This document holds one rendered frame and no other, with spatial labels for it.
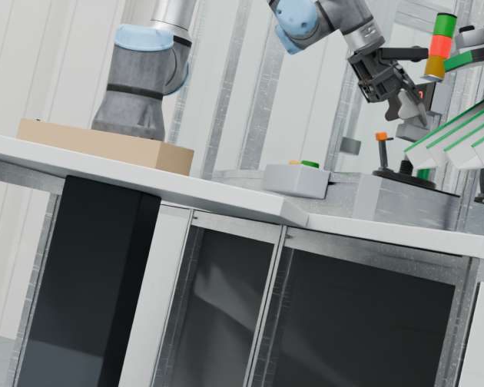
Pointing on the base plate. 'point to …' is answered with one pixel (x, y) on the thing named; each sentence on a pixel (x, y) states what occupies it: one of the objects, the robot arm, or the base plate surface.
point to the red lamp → (440, 46)
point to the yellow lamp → (435, 66)
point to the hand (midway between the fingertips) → (419, 120)
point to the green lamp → (445, 26)
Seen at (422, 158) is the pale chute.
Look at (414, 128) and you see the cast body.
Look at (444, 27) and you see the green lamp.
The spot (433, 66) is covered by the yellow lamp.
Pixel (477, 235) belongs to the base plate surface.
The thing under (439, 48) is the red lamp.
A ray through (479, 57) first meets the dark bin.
